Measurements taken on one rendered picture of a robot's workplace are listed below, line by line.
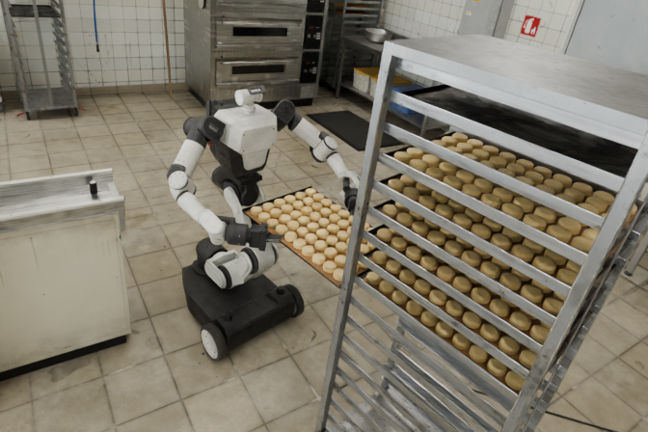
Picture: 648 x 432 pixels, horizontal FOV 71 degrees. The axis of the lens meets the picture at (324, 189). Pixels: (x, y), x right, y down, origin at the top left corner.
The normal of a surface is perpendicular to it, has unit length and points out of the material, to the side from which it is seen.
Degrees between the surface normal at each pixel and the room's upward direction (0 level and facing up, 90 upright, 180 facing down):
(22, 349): 90
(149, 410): 0
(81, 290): 90
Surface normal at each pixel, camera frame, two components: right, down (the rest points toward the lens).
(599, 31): -0.84, 0.17
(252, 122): 0.57, -0.30
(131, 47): 0.53, 0.46
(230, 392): 0.12, -0.87
